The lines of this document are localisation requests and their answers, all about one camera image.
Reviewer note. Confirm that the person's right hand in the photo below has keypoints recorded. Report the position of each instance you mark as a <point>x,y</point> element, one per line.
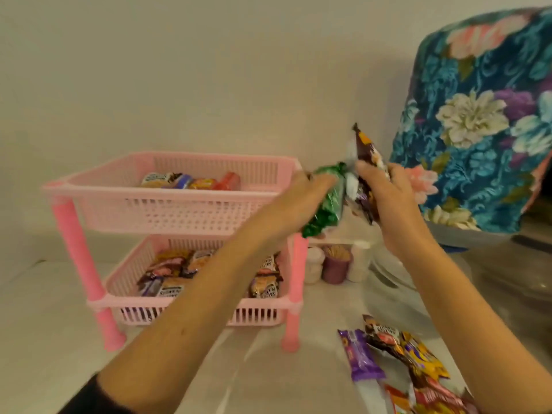
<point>396,206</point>

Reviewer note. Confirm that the purple biscuit packet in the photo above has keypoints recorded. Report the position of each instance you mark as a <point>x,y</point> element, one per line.
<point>360,353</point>

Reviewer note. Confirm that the blue floral fabric cover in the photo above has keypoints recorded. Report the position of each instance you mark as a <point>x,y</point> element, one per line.
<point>474,125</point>

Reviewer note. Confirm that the blue purple snack packet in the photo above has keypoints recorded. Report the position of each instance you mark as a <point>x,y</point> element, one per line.
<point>183,181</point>

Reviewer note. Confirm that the pile of assorted snack packets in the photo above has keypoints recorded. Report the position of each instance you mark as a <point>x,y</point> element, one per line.
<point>427,366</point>

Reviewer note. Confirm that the person's right forearm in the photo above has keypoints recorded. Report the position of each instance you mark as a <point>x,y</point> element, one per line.
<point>470,323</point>

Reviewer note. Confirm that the person's left forearm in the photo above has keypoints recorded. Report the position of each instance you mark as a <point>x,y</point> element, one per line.
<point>185,323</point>

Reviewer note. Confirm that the purple toothpick cup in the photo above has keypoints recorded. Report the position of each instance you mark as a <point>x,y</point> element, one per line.
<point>336,271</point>

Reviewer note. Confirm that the clear water jug blue cap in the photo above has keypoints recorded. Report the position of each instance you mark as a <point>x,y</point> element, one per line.
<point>465,239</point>

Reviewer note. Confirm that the green snack packet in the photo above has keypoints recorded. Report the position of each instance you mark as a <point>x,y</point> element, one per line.
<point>330,206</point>

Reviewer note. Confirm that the red biscuit snack packet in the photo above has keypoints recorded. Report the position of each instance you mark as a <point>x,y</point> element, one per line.
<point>229,181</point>

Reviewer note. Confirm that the pink two-tier plastic rack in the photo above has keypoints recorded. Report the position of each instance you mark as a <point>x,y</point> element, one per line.
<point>172,215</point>

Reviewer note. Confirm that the person's left hand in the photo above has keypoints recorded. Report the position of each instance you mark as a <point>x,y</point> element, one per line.
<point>302,202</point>

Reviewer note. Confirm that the white salt shaker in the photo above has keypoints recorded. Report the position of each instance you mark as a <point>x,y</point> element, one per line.
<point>358,263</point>

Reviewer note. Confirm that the small white jar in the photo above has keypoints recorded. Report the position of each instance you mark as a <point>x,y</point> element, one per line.
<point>314,267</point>

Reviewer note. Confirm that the rows of mixed snack packets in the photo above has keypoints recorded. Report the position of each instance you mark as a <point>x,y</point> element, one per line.
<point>172,263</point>

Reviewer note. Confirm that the orange biscuit snack packet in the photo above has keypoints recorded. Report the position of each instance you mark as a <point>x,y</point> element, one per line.
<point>202,184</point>

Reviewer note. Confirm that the black left sleeve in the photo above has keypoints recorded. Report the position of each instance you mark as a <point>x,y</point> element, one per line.
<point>86,401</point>

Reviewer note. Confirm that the dark brown snack packet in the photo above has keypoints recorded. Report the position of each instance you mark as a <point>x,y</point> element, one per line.
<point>366,146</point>

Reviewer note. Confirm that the bundle of wooden toothpicks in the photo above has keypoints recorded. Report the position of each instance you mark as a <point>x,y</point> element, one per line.
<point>337,251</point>

